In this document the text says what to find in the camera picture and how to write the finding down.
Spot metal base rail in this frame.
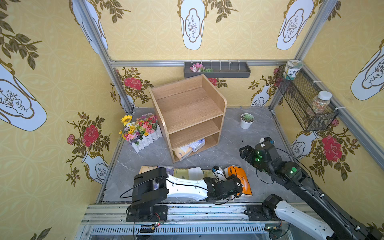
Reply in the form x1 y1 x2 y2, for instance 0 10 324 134
74 202 340 240

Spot printed jar on basket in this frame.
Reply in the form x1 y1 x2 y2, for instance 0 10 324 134
282 60 303 80

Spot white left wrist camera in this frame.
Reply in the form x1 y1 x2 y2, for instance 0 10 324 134
212 166 227 181

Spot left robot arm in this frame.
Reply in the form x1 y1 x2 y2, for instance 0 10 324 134
120 168 243 223

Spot black wire wall basket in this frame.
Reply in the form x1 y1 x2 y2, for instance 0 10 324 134
276 66 339 132

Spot small potted cactus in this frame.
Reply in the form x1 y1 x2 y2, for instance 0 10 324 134
240 113 255 130

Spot glass jar white lid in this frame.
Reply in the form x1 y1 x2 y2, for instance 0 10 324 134
306 91 333 116

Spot orange cream tissue pack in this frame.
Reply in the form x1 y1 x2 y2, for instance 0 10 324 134
139 166 158 174

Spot pink flowers in tray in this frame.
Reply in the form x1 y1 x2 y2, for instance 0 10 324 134
190 63 213 73

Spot wooden shelf unit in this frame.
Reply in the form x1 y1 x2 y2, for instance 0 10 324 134
150 75 227 163

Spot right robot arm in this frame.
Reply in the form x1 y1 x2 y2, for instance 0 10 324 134
239 138 384 240

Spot artificial flowers white fence planter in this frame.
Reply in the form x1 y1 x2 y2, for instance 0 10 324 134
119 113 163 153

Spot white floral tissue pack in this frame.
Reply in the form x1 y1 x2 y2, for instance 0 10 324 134
188 167 205 181

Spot purple Vinda tissue pack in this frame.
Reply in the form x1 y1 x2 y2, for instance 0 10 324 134
158 166 175 176

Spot purple tissue pack bottom shelf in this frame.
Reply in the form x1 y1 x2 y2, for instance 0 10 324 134
189 139 206 153

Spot orange tissue pack bottom shelf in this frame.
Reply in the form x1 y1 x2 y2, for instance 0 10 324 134
173 145 193 161

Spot orange white tissue box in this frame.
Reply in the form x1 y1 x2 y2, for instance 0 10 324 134
224 166 253 196

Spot grey wall tray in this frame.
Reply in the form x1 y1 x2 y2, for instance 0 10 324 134
184 61 251 78

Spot yellow green floral tissue pack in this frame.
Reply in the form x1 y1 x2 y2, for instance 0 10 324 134
173 168 189 180

